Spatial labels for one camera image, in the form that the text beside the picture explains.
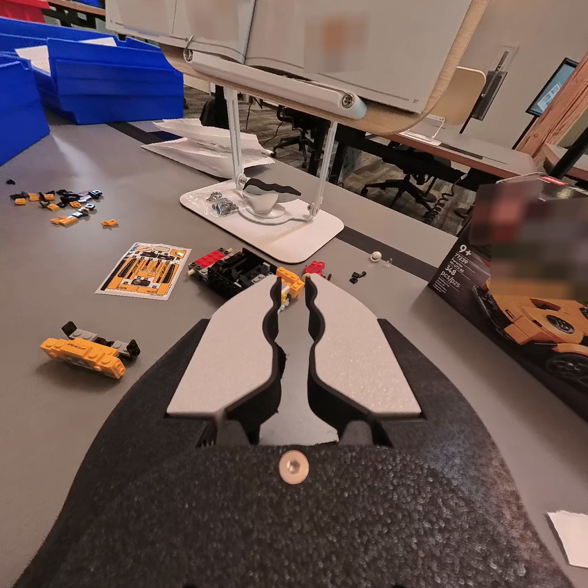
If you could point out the bag of small metal parts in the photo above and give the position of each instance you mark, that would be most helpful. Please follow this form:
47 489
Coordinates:
223 202

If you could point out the red plastic bin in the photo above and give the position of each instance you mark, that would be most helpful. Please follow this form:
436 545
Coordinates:
23 9

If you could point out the black monitor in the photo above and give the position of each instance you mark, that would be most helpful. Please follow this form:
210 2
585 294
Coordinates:
551 87

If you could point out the wooden office table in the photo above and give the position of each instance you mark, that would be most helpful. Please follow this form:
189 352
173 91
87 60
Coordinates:
459 147

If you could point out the black toy car box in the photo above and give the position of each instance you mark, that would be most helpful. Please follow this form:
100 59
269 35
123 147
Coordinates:
528 330

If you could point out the wooden post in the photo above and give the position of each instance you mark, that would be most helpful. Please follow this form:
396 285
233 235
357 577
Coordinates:
560 115

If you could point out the orange toy brick assembly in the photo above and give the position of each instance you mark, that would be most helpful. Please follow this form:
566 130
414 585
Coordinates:
82 351

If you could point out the stack of nested blue bins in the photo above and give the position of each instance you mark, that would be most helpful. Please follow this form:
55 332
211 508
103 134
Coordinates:
115 87

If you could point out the crumpled white paper bag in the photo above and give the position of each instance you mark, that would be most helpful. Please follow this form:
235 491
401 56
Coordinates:
197 151

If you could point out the white paper sheet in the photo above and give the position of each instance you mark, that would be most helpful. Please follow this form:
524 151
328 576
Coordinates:
572 537

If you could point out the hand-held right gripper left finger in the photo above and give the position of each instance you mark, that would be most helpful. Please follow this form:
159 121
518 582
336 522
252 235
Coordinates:
225 363

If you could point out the blue plastic bin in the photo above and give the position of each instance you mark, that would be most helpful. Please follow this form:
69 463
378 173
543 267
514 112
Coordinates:
18 115

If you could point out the small orange clip brick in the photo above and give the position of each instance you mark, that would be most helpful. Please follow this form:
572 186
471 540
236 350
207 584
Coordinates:
109 223

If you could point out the grey desk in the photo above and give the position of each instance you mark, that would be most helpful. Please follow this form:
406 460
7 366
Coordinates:
69 285

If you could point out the black office chair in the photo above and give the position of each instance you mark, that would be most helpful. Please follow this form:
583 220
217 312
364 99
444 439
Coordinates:
404 183
294 133

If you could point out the open instruction booklet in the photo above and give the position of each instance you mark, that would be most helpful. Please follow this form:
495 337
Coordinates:
399 59

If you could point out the light wooden chair back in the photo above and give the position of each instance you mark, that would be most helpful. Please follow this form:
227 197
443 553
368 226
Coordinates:
466 92

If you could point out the pile of small loose bricks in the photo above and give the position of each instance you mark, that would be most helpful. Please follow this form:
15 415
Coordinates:
59 200

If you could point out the black toy car chassis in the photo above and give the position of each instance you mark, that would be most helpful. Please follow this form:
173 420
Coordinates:
234 271

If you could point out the white book stand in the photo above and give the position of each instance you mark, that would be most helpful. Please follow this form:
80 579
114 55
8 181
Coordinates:
285 239

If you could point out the orange sticker sheet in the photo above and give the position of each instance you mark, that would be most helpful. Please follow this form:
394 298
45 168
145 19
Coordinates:
142 271

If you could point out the black backpack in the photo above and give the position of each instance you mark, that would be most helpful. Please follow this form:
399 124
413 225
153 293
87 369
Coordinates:
213 112

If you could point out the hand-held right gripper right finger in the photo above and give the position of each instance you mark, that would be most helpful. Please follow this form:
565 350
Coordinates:
363 363

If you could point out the red toy minifigure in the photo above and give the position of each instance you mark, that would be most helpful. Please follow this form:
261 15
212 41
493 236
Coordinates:
314 268

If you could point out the small black toy piece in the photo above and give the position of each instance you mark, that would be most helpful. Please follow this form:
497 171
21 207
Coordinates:
357 276

